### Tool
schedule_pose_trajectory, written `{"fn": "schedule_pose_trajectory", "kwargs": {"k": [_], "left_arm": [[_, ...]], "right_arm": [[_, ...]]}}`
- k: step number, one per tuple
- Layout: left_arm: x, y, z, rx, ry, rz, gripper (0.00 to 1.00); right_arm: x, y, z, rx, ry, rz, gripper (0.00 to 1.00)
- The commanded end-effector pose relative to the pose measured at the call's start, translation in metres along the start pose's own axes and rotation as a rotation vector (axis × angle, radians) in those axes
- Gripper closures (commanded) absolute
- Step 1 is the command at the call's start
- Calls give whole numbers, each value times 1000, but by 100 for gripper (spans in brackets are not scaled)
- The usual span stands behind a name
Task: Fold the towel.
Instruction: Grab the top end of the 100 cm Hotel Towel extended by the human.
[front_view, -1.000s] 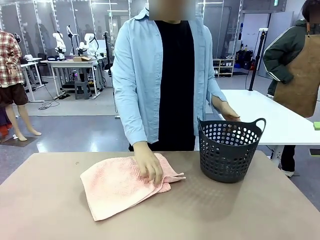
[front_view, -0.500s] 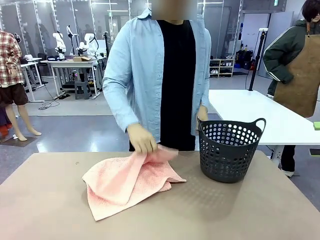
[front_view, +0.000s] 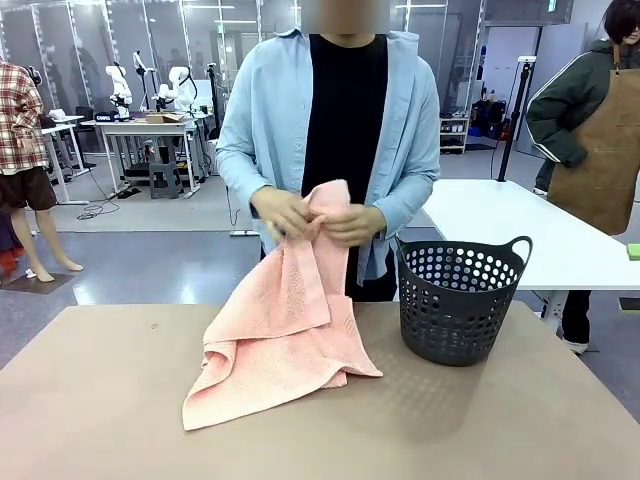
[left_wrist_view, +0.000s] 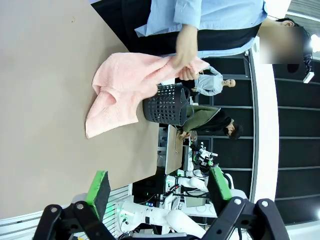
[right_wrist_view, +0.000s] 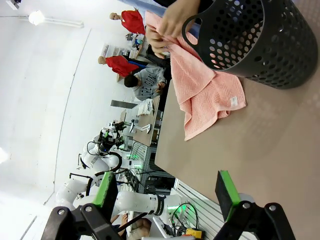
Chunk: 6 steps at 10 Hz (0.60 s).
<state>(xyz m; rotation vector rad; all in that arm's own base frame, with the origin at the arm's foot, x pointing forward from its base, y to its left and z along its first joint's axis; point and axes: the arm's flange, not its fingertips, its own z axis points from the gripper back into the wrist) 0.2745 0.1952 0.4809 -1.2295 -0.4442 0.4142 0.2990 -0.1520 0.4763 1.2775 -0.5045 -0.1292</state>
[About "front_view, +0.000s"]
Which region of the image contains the large white table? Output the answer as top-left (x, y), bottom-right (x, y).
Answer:
top-left (418, 178), bottom-right (640, 332)

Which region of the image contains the grey step stool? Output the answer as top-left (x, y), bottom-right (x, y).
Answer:
top-left (148, 160), bottom-right (181, 201)

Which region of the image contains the black floor cable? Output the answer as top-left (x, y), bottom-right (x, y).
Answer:
top-left (74, 185), bottom-right (132, 222)

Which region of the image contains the person's right forearm blue sleeve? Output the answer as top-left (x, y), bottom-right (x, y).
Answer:
top-left (215, 139), bottom-right (275, 214)

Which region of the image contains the person's left hand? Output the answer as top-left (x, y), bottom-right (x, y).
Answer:
top-left (312, 203), bottom-right (389, 249)

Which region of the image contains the person in light blue shirt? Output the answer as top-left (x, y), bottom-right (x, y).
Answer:
top-left (214, 19), bottom-right (442, 304)

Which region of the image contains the dark grey perforated laundry basket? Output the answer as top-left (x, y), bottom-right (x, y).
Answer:
top-left (394, 234), bottom-right (534, 368)

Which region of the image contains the person in brown apron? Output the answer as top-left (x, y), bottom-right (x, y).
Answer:
top-left (524, 0), bottom-right (640, 357)

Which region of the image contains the person's right hand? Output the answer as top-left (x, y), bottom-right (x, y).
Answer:
top-left (249, 185), bottom-right (322, 247)

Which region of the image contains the black stand with white top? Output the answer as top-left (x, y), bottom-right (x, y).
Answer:
top-left (496, 55), bottom-right (540, 183)

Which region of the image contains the white low shelf unit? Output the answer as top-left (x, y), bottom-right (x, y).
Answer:
top-left (439, 116), bottom-right (472, 155)

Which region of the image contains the person's left forearm blue sleeve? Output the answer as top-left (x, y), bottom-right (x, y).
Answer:
top-left (366, 162), bottom-right (442, 239)

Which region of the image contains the white desk with robots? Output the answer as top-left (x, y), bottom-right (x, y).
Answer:
top-left (93, 115), bottom-right (202, 200)

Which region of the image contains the black tripod stand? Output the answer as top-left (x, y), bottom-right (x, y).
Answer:
top-left (206, 61), bottom-right (225, 142)

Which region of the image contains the dark bags pile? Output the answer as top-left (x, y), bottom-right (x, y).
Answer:
top-left (469, 98), bottom-right (512, 142)

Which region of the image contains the small white desk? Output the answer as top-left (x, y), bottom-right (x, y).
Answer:
top-left (40, 113), bottom-right (87, 207)

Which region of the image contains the grey mannequin base plate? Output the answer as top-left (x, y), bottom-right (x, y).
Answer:
top-left (0, 269), bottom-right (77, 296)

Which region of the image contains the pink terry towel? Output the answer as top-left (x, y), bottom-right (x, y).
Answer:
top-left (181, 179), bottom-right (385, 432)

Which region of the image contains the mannequin with orange socks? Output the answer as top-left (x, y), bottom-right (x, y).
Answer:
top-left (0, 212), bottom-right (25, 274)

